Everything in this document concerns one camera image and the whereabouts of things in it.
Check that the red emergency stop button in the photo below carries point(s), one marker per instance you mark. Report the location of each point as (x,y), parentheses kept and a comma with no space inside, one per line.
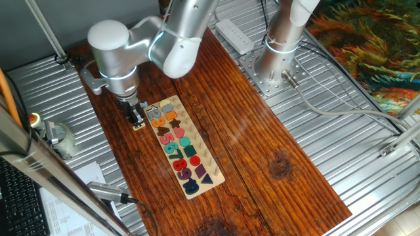
(33,118)

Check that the navy number ten piece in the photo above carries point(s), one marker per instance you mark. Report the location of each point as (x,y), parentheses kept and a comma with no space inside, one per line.
(191,187)

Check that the grey number two piece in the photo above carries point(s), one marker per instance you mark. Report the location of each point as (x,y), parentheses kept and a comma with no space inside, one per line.
(154,114)

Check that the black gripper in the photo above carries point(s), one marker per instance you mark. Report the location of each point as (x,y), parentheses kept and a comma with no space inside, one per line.
(128,106)

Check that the aluminium frame strut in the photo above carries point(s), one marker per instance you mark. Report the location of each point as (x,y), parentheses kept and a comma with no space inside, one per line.
(403,139)
(408,108)

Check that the brown star piece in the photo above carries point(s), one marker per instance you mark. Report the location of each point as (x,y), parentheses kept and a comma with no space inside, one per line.
(175,123)

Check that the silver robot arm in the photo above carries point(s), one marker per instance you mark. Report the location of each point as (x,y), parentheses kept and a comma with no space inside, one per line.
(111,65)

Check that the dark green number seven piece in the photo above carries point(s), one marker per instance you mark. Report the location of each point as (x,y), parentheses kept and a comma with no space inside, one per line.
(177,153)

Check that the pink heart piece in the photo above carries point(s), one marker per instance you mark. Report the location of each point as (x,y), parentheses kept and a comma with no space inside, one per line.
(179,132)

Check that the orange rectangle piece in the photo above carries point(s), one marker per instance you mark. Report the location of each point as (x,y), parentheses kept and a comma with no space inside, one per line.
(171,115)

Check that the brown wooden plank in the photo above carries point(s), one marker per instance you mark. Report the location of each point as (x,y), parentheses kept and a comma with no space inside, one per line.
(246,131)

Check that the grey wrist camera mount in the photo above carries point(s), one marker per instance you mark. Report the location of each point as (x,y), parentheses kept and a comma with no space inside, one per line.
(93,82)

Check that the dark green square piece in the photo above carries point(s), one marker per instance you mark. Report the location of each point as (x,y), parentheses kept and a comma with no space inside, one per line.
(190,151)

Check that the navy triangle piece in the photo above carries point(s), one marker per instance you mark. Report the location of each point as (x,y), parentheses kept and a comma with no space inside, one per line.
(207,179)

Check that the teal round piece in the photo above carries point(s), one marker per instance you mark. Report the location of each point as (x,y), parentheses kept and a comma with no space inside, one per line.
(184,141)

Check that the red circle piece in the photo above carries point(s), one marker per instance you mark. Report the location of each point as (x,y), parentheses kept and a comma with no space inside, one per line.
(195,160)

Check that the wide aluminium frame bar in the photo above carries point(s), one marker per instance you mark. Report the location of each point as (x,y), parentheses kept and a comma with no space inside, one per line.
(42,167)

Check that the brown number four piece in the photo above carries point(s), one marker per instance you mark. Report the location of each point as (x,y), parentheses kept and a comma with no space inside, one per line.
(163,131)

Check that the clear tape roll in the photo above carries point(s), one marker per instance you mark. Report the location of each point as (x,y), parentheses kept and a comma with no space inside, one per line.
(69,144)

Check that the teal number six piece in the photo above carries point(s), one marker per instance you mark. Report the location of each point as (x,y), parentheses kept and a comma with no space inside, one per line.
(170,148)

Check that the orange number three piece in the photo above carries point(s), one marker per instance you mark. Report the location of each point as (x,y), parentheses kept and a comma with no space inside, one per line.
(158,122)

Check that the orange pole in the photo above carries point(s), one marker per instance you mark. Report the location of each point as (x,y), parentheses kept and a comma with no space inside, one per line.
(8,95)

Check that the silver ridged camera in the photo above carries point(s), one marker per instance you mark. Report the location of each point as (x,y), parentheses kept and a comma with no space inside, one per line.
(105,192)

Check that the red number eight piece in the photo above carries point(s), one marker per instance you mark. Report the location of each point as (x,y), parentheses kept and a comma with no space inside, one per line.
(180,165)

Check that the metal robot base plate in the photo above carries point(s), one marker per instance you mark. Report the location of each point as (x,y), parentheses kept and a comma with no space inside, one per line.
(267,88)

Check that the printed paper sheet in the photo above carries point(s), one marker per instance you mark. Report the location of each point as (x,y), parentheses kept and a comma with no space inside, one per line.
(65,216)

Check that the wooden shape puzzle board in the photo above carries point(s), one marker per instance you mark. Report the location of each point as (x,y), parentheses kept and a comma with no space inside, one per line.
(197,131)

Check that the yellow semicircle piece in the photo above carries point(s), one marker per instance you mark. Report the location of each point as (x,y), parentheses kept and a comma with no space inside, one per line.
(165,103)

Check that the pink number five piece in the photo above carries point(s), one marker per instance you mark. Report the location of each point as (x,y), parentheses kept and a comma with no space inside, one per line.
(166,139)

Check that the white power strip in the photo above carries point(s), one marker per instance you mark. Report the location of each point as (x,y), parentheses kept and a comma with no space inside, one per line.
(234,36)

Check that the thin aluminium post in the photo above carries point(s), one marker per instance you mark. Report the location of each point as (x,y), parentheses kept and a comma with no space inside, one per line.
(46,29)

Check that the grey oval piece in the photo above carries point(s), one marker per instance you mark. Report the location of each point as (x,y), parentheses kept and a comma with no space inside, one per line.
(168,109)

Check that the black keyboard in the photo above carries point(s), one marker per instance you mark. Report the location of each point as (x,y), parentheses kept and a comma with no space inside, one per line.
(19,206)

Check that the colourful painted cloth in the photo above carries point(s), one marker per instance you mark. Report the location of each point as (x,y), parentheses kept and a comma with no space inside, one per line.
(377,49)

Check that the silver metal clamp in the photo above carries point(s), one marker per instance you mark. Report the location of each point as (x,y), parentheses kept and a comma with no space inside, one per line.
(52,132)

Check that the purple number nine piece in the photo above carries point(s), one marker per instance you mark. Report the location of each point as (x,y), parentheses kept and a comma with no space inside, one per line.
(184,173)

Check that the cream number one piece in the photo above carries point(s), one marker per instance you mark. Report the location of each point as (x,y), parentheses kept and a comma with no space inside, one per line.
(140,128)

